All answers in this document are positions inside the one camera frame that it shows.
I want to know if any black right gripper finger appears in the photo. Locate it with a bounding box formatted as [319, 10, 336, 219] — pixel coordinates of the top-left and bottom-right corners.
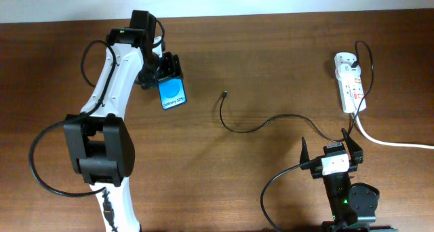
[341, 128, 363, 157]
[300, 137, 308, 164]

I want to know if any blue Galaxy smartphone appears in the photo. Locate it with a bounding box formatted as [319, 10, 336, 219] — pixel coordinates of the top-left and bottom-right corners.
[158, 79, 187, 111]

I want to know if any black USB charging cable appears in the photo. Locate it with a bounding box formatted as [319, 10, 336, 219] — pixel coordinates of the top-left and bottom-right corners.
[218, 40, 375, 143]

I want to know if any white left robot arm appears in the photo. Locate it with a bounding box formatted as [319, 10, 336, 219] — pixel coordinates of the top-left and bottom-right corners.
[64, 10, 187, 231]

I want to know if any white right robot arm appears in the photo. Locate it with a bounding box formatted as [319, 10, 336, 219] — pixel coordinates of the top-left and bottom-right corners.
[300, 130, 380, 232]

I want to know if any white USB charger adapter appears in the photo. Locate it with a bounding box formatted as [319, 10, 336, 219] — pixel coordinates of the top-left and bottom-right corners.
[335, 60, 361, 81]

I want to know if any white power strip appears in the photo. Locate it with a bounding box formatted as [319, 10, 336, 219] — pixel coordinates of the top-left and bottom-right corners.
[334, 52, 368, 115]

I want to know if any white power strip cord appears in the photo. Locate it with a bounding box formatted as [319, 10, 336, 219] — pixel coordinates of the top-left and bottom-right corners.
[352, 102, 434, 150]

